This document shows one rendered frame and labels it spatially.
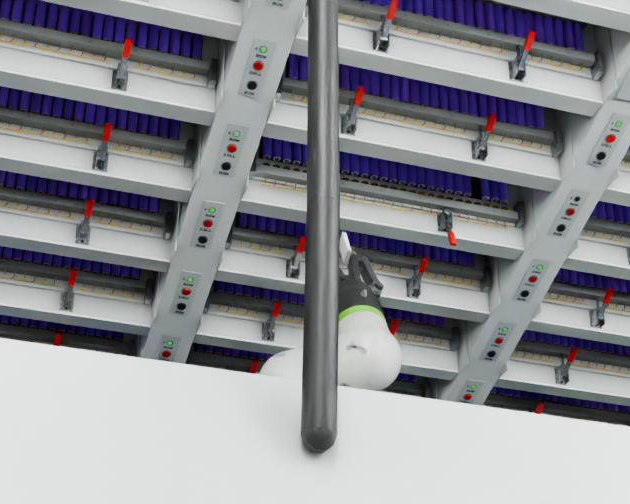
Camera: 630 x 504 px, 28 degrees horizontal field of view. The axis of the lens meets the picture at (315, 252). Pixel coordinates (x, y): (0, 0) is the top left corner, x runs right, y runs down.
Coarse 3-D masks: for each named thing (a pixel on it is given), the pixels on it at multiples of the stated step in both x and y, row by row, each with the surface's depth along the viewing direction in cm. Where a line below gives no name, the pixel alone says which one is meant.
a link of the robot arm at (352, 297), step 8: (352, 288) 211; (360, 288) 211; (344, 296) 210; (352, 296) 209; (360, 296) 209; (368, 296) 210; (376, 296) 213; (344, 304) 208; (352, 304) 207; (360, 304) 207; (368, 304) 208; (376, 304) 209
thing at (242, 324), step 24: (216, 288) 271; (240, 288) 272; (264, 288) 274; (216, 312) 269; (240, 312) 271; (264, 312) 273; (288, 312) 273; (384, 312) 281; (408, 312) 282; (216, 336) 267; (240, 336) 269; (264, 336) 269; (288, 336) 272; (408, 336) 282; (432, 336) 282; (456, 336) 282; (408, 360) 279; (432, 360) 280; (456, 360) 282
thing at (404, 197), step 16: (256, 176) 245; (272, 176) 245; (288, 176) 246; (304, 176) 247; (352, 192) 250; (368, 192) 250; (384, 192) 251; (400, 192) 252; (432, 208) 255; (464, 208) 255; (480, 208) 256; (496, 208) 258
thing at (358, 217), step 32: (256, 160) 248; (256, 192) 244; (288, 192) 247; (416, 192) 256; (512, 192) 264; (352, 224) 250; (384, 224) 250; (416, 224) 253; (480, 224) 258; (512, 256) 260
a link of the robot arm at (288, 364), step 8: (280, 352) 203; (288, 352) 201; (296, 352) 201; (272, 360) 201; (280, 360) 200; (288, 360) 199; (296, 360) 199; (264, 368) 201; (272, 368) 199; (280, 368) 199; (288, 368) 198; (296, 368) 198; (280, 376) 198; (288, 376) 198; (296, 376) 198
